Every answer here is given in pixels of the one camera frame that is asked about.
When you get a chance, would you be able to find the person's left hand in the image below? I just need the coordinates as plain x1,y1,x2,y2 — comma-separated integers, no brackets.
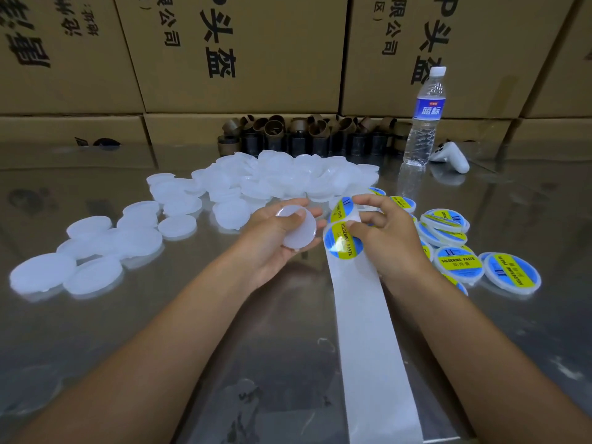
231,199,327,292

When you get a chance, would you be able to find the person's right hand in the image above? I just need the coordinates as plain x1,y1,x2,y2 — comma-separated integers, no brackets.
347,193,438,290

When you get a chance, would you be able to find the pile of white plastic lids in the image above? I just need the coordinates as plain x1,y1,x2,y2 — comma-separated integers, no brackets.
8,149,382,302

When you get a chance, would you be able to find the sticker roll with backing strip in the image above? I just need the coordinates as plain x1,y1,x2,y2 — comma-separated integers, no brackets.
322,194,425,444

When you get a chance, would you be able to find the person's right forearm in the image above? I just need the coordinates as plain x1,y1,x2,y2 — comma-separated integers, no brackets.
411,268,592,444

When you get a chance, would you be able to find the person's left forearm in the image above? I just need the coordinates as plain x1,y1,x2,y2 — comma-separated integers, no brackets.
14,263,260,444

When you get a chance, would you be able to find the white handheld controller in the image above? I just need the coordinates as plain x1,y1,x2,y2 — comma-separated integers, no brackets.
430,141,471,174

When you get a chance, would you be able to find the row of dark cardboard tubes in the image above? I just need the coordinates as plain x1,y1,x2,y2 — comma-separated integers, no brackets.
218,114,413,156

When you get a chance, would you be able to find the clear plastic water bottle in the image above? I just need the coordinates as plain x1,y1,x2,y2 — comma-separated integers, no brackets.
403,66,449,169

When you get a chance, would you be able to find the stack of brown cardboard boxes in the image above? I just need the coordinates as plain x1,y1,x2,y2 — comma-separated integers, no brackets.
0,0,592,146

